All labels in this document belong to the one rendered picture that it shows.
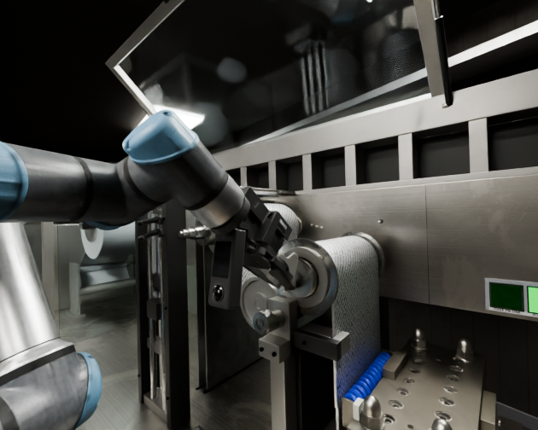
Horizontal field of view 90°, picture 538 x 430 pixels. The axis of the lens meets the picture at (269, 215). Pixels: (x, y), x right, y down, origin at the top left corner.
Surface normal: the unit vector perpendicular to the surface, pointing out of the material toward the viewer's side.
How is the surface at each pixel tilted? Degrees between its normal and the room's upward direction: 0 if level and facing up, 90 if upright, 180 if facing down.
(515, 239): 90
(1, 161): 70
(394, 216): 90
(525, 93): 90
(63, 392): 62
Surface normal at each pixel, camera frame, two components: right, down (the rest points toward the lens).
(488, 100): -0.65, 0.01
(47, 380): 0.66, -0.47
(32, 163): 0.79, -0.53
